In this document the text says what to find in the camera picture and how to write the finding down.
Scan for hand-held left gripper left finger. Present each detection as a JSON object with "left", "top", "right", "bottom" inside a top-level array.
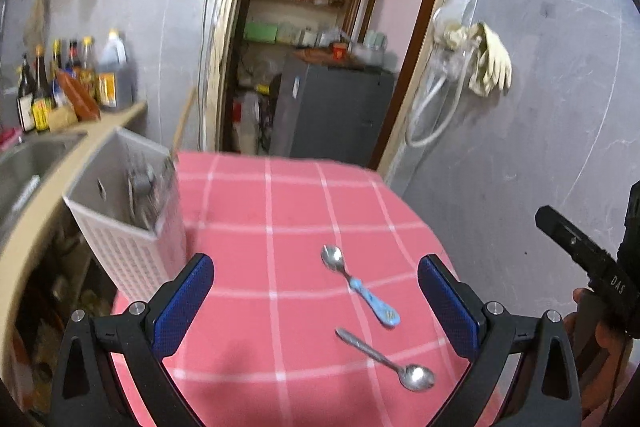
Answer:
[{"left": 50, "top": 253, "right": 216, "bottom": 427}]

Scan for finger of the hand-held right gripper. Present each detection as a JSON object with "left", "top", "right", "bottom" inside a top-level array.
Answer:
[{"left": 535, "top": 205, "right": 640, "bottom": 339}]

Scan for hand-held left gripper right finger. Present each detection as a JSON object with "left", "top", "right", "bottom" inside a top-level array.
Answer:
[{"left": 417, "top": 254, "right": 583, "bottom": 427}]

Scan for blue-handled spoon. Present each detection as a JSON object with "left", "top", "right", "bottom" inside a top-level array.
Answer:
[{"left": 320, "top": 245, "right": 401, "bottom": 329}]

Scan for small steel spoon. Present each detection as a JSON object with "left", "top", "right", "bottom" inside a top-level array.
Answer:
[{"left": 335, "top": 328, "right": 436, "bottom": 392}]

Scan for white plastic utensil basket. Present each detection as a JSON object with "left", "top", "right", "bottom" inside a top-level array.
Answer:
[{"left": 63, "top": 127, "right": 189, "bottom": 304}]

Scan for person's right hand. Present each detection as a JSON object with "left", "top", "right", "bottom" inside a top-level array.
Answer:
[{"left": 562, "top": 288, "right": 640, "bottom": 414}]

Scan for pink checked tablecloth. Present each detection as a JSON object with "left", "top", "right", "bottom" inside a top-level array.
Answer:
[{"left": 110, "top": 150, "right": 507, "bottom": 427}]

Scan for wooden stick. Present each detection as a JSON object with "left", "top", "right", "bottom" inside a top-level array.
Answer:
[{"left": 172, "top": 88, "right": 197, "bottom": 156}]

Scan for white plastic jug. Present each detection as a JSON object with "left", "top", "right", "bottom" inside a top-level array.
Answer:
[{"left": 239, "top": 92, "right": 262, "bottom": 156}]

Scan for cream rubber gloves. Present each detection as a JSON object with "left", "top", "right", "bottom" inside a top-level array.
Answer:
[{"left": 434, "top": 21, "right": 514, "bottom": 98}]

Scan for steel sink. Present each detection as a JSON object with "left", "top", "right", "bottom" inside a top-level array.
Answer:
[{"left": 0, "top": 131, "right": 89, "bottom": 230}]

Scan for tan sponge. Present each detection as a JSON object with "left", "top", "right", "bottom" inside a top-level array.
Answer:
[{"left": 47, "top": 107, "right": 79, "bottom": 130}]

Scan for grey cabinet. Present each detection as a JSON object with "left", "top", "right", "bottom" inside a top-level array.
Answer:
[{"left": 271, "top": 56, "right": 397, "bottom": 168}]

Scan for red-brown packet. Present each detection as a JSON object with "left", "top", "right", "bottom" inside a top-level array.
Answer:
[{"left": 55, "top": 70, "right": 101, "bottom": 122}]

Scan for large soy sauce jug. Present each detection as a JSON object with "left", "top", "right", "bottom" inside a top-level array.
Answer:
[{"left": 97, "top": 30, "right": 135, "bottom": 110}]

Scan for dark bottle yellow label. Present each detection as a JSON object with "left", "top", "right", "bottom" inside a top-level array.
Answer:
[{"left": 32, "top": 45, "right": 55, "bottom": 132}]

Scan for amber sauce bottle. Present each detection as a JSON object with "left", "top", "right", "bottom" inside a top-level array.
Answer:
[{"left": 80, "top": 36, "right": 99, "bottom": 102}]

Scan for dark bottle white label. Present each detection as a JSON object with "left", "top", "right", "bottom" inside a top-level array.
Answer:
[{"left": 17, "top": 53, "right": 37, "bottom": 134}]

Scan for dark sauce bottle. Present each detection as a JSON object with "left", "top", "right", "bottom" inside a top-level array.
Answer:
[
  {"left": 65, "top": 39, "right": 83, "bottom": 75},
  {"left": 50, "top": 39, "right": 66, "bottom": 80}
]

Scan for clear plastic bag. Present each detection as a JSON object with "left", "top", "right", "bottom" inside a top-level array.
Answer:
[{"left": 431, "top": 0, "right": 477, "bottom": 54}]

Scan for green box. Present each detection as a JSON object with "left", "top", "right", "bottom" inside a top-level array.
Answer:
[{"left": 243, "top": 22, "right": 278, "bottom": 44}]

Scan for white hose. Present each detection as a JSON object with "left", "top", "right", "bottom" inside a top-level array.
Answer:
[{"left": 404, "top": 52, "right": 477, "bottom": 148}]

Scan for thin wall cable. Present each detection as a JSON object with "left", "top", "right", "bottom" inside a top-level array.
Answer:
[{"left": 197, "top": 0, "right": 219, "bottom": 152}]

